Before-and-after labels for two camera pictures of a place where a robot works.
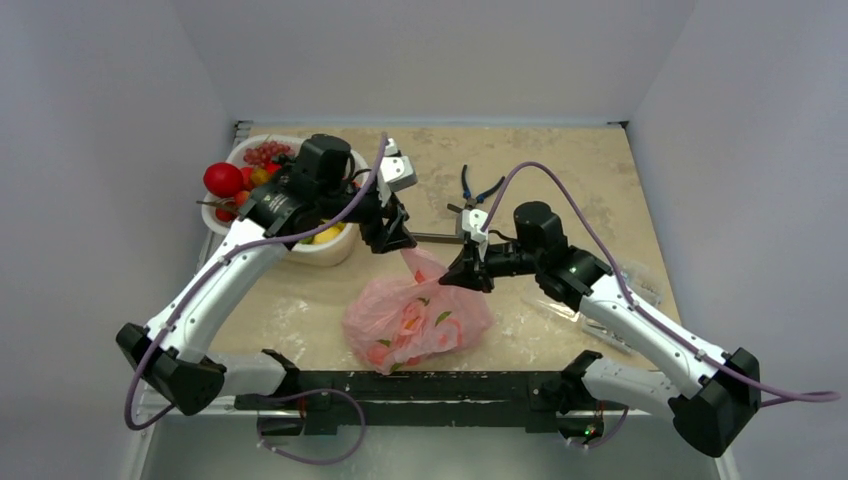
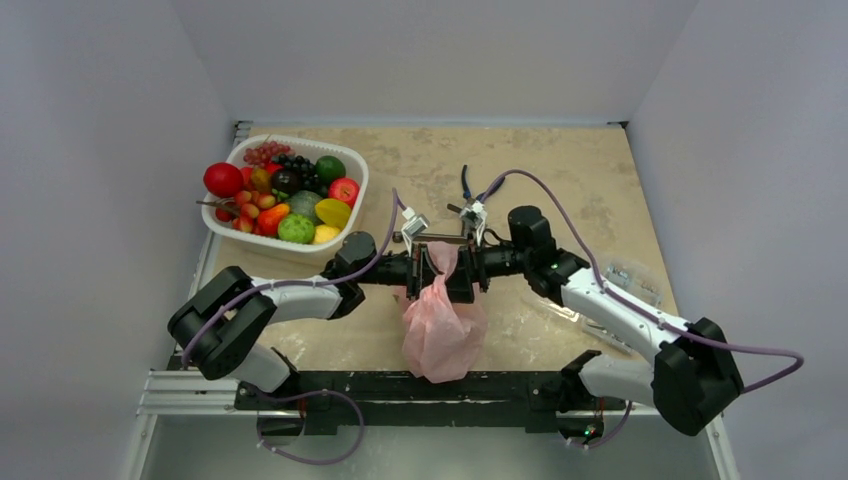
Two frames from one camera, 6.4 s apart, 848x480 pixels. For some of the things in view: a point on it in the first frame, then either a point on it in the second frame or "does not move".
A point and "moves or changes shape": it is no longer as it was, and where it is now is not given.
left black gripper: (396, 233) → (419, 271)
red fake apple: (223, 180) does not move
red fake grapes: (266, 152) does not move
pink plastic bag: (397, 323) moves or changes shape
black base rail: (530, 399) does not move
